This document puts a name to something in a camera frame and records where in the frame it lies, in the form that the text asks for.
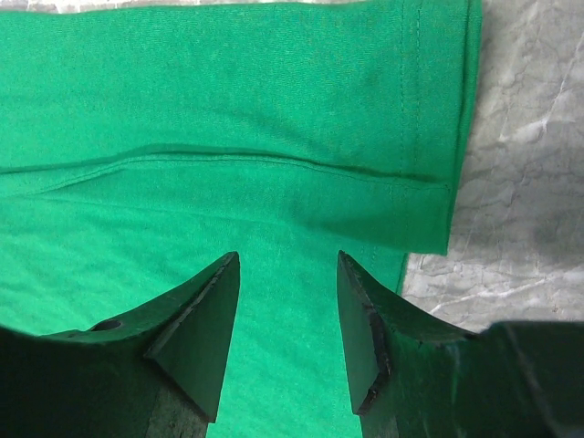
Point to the green t-shirt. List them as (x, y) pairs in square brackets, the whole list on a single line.
[(138, 145)]

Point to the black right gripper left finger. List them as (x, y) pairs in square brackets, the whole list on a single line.
[(154, 371)]

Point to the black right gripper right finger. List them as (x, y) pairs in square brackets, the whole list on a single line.
[(411, 374)]

